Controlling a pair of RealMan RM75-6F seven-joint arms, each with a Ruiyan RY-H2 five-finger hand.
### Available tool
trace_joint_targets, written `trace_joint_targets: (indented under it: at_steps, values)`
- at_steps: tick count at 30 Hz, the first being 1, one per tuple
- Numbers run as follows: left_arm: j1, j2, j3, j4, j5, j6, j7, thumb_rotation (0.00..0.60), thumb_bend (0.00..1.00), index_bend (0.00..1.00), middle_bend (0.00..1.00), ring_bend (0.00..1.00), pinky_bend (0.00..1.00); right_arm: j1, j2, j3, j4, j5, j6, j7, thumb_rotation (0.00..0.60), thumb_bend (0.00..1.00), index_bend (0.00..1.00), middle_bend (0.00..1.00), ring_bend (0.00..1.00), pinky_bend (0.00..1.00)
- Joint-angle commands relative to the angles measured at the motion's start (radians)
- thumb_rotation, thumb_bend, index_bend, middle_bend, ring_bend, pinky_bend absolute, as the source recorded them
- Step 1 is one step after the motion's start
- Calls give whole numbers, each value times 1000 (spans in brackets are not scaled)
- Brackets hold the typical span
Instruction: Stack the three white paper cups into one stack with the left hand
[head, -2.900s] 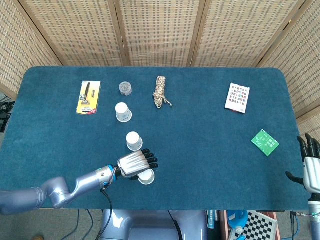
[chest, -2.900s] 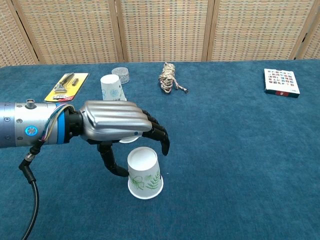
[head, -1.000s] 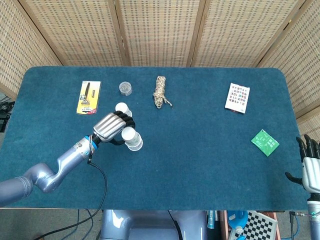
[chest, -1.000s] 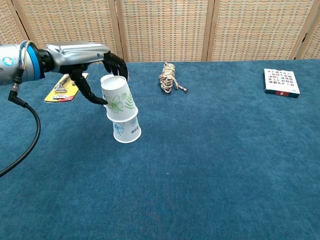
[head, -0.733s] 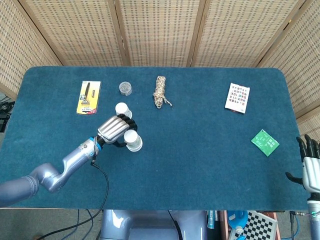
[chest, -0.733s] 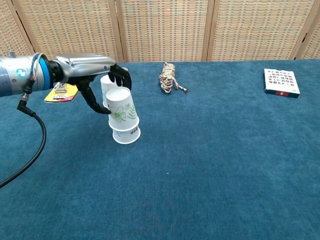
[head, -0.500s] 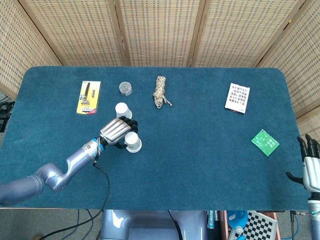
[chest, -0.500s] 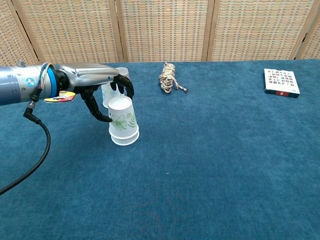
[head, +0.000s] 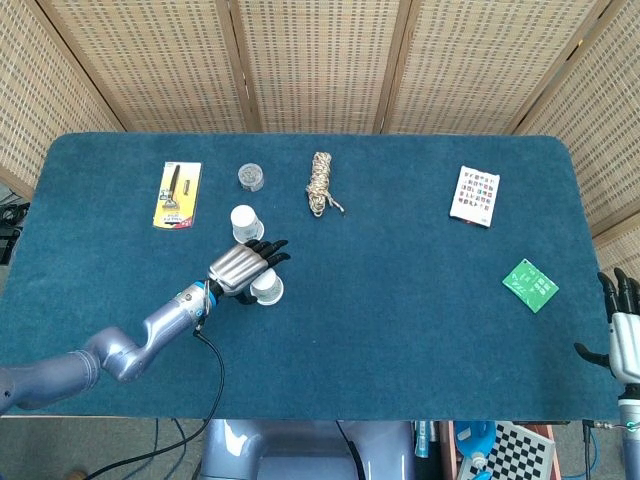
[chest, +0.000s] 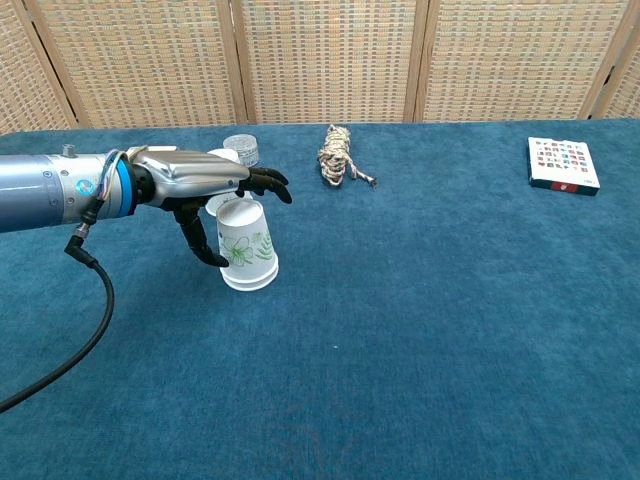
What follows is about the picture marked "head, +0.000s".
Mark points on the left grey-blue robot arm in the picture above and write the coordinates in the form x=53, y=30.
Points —
x=165, y=325

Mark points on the white box with coloured squares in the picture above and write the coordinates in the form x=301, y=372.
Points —
x=475, y=196

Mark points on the woven folding screen panel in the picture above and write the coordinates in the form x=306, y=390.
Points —
x=40, y=90
x=600, y=125
x=150, y=65
x=622, y=250
x=320, y=65
x=480, y=65

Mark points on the brown wooden board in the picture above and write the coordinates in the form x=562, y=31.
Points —
x=448, y=450

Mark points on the blue felt table mat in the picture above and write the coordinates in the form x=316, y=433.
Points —
x=400, y=325

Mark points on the yellow razor blister package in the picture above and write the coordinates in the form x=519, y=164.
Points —
x=177, y=197

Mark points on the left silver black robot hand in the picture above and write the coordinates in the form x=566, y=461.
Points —
x=237, y=267

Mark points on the black white checkerboard board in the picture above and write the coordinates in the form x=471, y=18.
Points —
x=520, y=455

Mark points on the black equipment pile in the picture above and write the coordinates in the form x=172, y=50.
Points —
x=10, y=225

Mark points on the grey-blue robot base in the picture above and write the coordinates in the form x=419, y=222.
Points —
x=300, y=450

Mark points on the round clear clip container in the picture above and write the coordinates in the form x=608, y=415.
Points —
x=251, y=176

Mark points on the blue plastic tool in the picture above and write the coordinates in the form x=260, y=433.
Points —
x=472, y=435

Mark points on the green paper packet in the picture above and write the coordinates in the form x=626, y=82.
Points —
x=530, y=285

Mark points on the white paper cup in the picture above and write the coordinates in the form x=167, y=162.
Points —
x=246, y=225
x=270, y=291

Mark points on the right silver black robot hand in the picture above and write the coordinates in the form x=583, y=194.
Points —
x=625, y=345

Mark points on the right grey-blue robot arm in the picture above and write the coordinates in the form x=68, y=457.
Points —
x=632, y=450

